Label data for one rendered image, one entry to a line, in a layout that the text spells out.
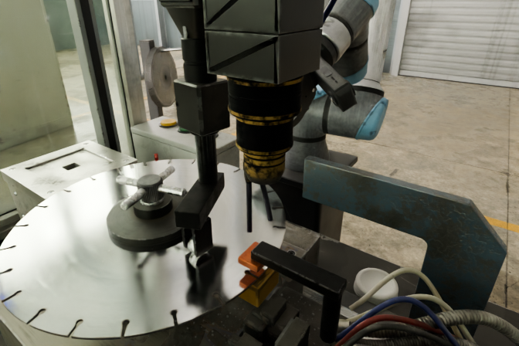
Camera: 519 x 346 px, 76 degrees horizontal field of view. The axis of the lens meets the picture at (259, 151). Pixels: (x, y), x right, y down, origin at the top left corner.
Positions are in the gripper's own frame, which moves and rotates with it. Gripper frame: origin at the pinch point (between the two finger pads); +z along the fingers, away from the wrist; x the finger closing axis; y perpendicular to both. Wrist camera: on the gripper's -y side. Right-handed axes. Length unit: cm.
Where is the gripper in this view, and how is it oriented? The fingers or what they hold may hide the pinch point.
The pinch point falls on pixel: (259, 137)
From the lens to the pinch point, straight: 51.0
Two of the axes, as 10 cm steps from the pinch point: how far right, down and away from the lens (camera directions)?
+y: -6.9, -2.9, 6.6
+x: -4.2, -5.9, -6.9
